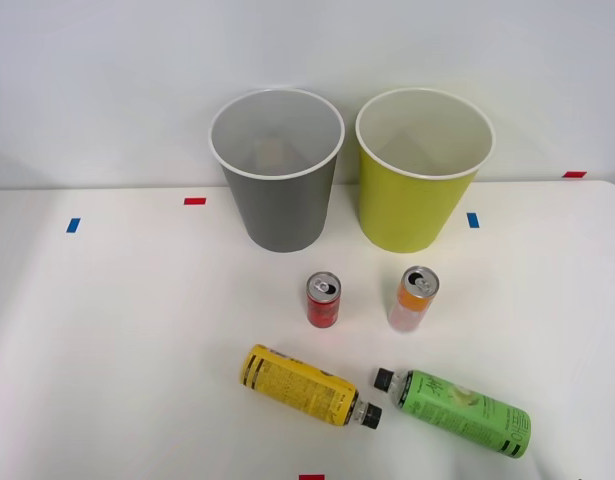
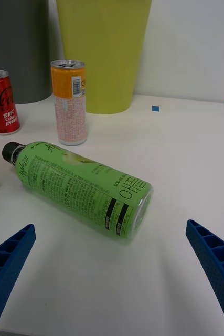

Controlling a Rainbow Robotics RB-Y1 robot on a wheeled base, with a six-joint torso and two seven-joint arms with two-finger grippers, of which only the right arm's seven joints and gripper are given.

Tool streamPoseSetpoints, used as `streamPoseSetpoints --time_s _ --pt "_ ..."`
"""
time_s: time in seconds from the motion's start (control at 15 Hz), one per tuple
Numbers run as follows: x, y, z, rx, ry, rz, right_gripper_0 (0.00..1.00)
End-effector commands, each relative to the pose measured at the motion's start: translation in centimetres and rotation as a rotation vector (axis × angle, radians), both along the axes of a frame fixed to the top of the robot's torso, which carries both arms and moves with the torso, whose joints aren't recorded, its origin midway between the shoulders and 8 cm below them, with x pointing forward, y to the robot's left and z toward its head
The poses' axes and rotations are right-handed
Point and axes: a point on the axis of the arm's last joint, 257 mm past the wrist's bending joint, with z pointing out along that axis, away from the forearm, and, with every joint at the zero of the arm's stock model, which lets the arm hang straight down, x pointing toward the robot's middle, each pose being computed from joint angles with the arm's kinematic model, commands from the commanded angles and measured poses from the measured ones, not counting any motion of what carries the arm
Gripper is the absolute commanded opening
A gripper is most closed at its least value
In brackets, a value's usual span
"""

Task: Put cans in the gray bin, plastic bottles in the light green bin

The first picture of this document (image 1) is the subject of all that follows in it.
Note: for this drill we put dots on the green label plastic bottle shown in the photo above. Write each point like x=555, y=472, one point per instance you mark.
x=462, y=412

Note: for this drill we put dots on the grey plastic waste bin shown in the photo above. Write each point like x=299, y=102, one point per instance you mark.
x=282, y=215

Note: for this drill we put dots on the small red drink can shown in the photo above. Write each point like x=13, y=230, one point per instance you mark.
x=323, y=307

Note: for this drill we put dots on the yellow-green plastic waste bin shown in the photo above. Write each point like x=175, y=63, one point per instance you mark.
x=407, y=210

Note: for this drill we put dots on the orange and white drink can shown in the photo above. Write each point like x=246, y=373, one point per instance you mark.
x=409, y=307

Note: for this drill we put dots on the yellow label plastic bottle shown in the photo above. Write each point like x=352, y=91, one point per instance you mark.
x=297, y=387

